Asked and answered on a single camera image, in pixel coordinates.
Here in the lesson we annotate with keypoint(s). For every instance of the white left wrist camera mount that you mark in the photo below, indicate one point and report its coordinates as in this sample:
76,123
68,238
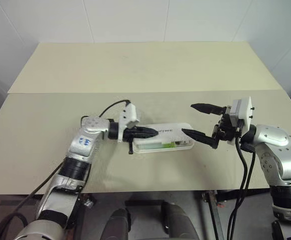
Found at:
129,113

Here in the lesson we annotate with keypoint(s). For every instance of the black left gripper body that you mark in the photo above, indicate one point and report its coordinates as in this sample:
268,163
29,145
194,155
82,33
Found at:
130,133

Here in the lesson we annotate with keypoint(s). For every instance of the white hinged pencil case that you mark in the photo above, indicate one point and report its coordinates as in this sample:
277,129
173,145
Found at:
178,127

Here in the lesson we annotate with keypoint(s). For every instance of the dark grey rounded shape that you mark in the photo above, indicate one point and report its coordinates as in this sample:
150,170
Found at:
118,225
178,220

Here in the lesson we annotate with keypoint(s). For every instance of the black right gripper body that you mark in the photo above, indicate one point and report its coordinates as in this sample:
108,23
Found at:
225,128

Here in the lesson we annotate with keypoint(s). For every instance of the black table leg frame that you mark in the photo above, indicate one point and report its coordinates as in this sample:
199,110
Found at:
214,215

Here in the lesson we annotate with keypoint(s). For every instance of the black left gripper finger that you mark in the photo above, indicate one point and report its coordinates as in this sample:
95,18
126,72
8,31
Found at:
144,129
146,134

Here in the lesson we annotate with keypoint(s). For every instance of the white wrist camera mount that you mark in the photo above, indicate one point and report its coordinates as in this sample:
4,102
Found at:
245,110
129,113

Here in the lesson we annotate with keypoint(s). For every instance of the black crossbar under table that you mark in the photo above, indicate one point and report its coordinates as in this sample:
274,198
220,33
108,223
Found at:
145,203

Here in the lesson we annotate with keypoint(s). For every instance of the small silver bracket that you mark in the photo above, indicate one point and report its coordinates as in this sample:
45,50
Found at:
90,203

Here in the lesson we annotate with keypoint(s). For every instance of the green capped translucent stick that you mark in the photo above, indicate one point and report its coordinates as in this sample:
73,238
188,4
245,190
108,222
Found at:
169,145

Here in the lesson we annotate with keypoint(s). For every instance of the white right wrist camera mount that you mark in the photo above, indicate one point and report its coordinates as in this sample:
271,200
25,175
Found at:
245,110

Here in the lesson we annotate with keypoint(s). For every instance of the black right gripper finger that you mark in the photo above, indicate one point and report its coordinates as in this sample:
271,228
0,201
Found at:
206,108
200,135

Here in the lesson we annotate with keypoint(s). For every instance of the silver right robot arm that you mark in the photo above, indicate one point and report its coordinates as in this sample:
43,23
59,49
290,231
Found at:
273,135

